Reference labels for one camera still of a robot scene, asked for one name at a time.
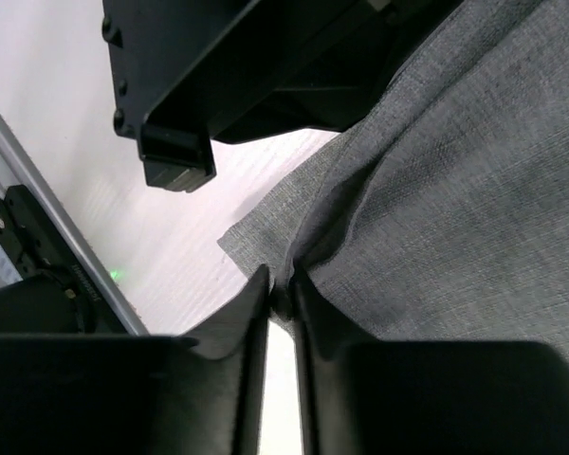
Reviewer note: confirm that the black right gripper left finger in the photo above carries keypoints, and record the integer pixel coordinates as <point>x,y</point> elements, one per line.
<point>199,393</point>

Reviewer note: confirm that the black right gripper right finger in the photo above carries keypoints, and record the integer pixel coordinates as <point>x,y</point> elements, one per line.
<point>361,395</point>

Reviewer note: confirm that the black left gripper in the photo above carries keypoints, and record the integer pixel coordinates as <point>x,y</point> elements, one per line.
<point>190,73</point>

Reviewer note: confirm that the grey cloth napkin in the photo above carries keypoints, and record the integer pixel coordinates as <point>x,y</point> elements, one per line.
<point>445,212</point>

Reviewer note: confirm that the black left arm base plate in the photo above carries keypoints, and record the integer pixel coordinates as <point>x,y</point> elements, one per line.
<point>54,294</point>

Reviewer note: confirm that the aluminium front rail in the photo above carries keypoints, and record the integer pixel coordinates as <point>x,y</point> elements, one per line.
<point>16,168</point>

